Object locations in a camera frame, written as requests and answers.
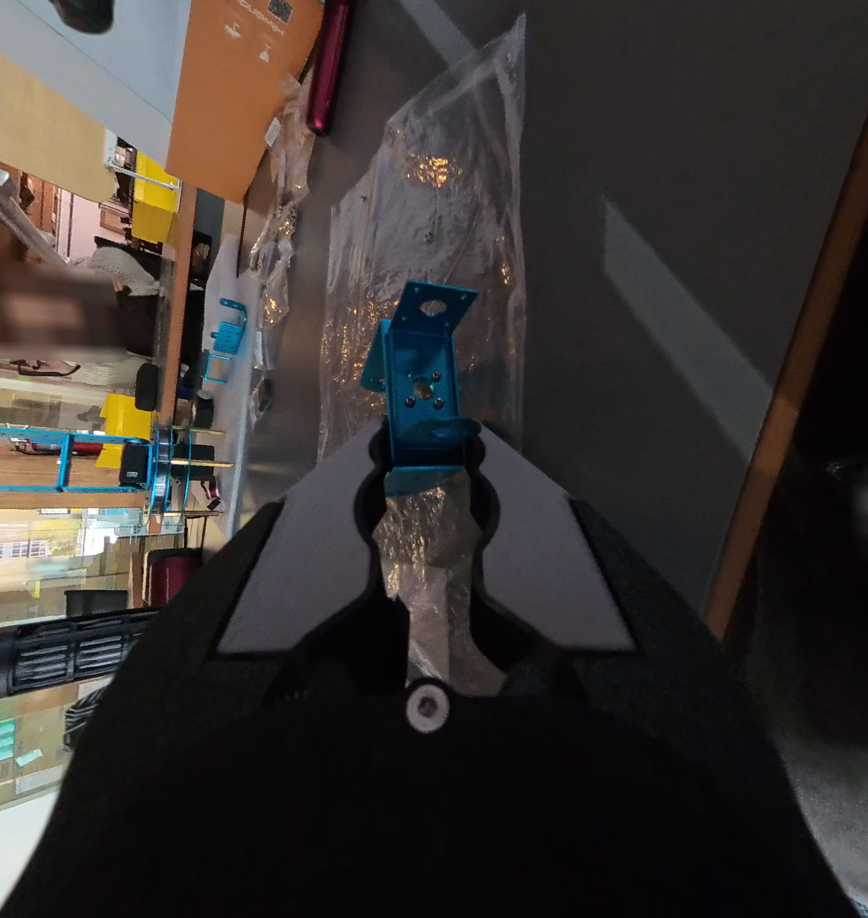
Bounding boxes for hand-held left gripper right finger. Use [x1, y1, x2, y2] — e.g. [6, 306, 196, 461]
[468, 422, 636, 654]

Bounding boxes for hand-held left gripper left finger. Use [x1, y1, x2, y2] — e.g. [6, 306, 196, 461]
[215, 422, 391, 657]

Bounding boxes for blue metal bracket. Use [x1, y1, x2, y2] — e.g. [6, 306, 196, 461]
[358, 280, 481, 499]

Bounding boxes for grey desk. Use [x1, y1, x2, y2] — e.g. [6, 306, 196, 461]
[162, 0, 868, 718]

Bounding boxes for dark red cylinder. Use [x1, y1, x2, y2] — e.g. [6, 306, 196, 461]
[143, 548, 195, 607]

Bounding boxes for yellow box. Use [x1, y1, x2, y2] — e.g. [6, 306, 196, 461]
[131, 152, 183, 245]
[100, 393, 152, 469]

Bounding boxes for black ribbed cylinder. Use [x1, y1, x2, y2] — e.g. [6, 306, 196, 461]
[0, 610, 164, 704]

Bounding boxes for cardboard box green labels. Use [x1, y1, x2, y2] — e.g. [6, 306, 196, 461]
[0, 706, 76, 797]

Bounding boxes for clear plastic bag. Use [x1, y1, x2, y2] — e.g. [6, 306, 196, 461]
[319, 14, 528, 697]

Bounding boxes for brown cardboard box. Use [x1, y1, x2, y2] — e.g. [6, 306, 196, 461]
[165, 0, 327, 205]

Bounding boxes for red metal bottle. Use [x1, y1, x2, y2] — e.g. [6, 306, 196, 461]
[305, 0, 356, 137]

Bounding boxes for white board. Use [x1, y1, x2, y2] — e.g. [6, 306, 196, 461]
[0, 0, 191, 126]

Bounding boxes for black rounded object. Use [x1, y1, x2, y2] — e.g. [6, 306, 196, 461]
[53, 0, 116, 34]

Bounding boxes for small blue perforated bracket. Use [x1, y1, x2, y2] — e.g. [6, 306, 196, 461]
[203, 297, 252, 388]

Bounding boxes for blue metal frame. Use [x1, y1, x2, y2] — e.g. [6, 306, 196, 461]
[0, 423, 173, 514]

